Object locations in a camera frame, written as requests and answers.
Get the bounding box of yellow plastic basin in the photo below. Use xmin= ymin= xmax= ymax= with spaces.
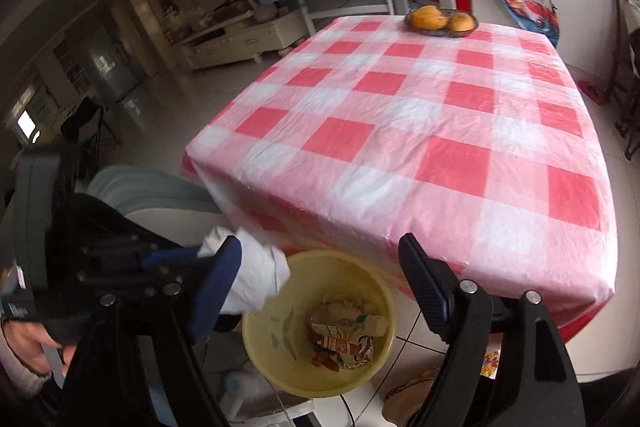
xmin=242 ymin=249 xmax=396 ymax=399

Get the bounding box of bowl of oranges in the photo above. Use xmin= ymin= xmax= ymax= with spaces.
xmin=405 ymin=7 xmax=479 ymax=38

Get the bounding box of red slipper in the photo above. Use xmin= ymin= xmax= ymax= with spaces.
xmin=577 ymin=81 xmax=606 ymax=104

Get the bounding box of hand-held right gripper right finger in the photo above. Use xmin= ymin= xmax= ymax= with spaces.
xmin=399 ymin=233 xmax=586 ymax=427

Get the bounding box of drink carton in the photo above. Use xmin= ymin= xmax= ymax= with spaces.
xmin=312 ymin=332 xmax=374 ymax=370

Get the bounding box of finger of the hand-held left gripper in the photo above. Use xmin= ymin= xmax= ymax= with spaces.
xmin=77 ymin=268 xmax=183 ymax=295
xmin=77 ymin=234 xmax=201 ymax=269

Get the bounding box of white paper wad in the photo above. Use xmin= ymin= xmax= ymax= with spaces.
xmin=197 ymin=227 xmax=291 ymax=315

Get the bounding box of colourful patterned mat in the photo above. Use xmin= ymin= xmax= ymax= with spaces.
xmin=480 ymin=347 xmax=503 ymax=378

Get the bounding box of red white checked tablecloth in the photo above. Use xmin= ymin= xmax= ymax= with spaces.
xmin=182 ymin=14 xmax=617 ymax=344

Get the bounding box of white kettlebell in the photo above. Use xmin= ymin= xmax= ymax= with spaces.
xmin=248 ymin=0 xmax=276 ymax=24

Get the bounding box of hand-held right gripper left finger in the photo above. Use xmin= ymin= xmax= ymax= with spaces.
xmin=60 ymin=237 xmax=243 ymax=427

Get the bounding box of dark wooden chair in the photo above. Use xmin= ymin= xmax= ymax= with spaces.
xmin=607 ymin=0 xmax=640 ymax=108

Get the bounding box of pale green sofa chair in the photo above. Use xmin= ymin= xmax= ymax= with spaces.
xmin=85 ymin=167 xmax=221 ymax=230

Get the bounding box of small white appliance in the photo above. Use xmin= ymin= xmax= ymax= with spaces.
xmin=220 ymin=369 xmax=321 ymax=427

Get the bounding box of patterned yellow slipper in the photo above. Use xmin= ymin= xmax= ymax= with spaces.
xmin=382 ymin=367 xmax=441 ymax=427

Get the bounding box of person's left forearm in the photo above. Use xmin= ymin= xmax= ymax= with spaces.
xmin=0 ymin=332 xmax=53 ymax=408

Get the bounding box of cream television cabinet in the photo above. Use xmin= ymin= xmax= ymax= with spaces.
xmin=180 ymin=14 xmax=308 ymax=70

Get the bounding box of black tripod stand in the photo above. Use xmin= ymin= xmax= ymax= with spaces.
xmin=60 ymin=97 xmax=121 ymax=168

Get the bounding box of person's left hand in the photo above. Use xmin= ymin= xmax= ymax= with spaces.
xmin=9 ymin=321 xmax=64 ymax=376

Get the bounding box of clear plastic bottle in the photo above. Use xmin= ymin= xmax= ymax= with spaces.
xmin=350 ymin=314 xmax=389 ymax=338

